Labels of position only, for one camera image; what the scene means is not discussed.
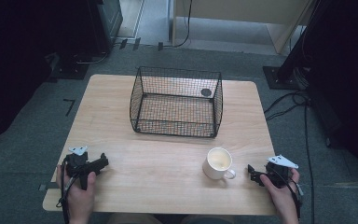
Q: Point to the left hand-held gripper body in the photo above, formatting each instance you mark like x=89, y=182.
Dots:
x=76, y=163

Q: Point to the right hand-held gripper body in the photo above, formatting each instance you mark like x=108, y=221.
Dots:
x=280, y=171

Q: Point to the white ceramic cup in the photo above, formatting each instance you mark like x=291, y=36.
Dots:
x=219, y=161

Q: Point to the person's right hand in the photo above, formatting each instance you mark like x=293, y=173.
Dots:
x=281, y=197

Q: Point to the person's left hand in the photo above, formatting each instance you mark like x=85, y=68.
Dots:
x=79, y=199

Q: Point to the grey tape strip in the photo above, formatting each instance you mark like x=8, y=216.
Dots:
x=47, y=187

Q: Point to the black round disc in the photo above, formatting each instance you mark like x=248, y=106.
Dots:
x=206, y=92

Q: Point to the dark curtain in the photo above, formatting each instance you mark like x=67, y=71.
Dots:
x=348, y=77
x=15, y=62

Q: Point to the black tape strip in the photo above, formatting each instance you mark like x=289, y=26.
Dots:
x=160, y=46
x=136, y=44
x=123, y=43

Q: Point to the black cabinet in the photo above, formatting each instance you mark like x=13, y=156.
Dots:
x=107, y=21

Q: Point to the beige wooden furniture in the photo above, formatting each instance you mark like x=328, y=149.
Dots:
x=242, y=12

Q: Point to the black stand base plate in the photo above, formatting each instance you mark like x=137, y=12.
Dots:
x=70, y=70
x=284, y=77

